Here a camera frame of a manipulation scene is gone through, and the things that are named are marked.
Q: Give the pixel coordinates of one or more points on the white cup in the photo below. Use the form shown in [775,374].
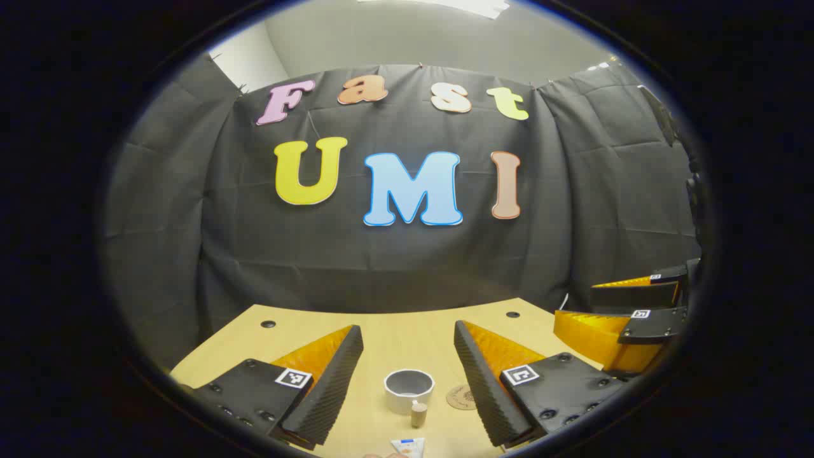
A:
[397,401]

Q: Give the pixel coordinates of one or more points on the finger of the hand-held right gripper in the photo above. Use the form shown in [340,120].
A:
[591,337]
[636,296]

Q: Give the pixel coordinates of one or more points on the white toothpaste tube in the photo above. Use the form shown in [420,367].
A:
[407,448]

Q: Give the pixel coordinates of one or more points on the light wooden desktop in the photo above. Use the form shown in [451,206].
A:
[394,343]

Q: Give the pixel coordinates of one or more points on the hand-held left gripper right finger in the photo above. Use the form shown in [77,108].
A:
[483,394]

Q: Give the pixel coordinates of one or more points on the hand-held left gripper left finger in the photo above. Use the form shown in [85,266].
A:
[331,388]

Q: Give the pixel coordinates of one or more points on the round cork coaster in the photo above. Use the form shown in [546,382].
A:
[459,399]

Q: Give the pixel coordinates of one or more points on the small beige cylinder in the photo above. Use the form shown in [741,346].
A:
[418,416]

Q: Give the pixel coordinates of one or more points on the black backdrop cloth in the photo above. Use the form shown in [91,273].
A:
[381,254]

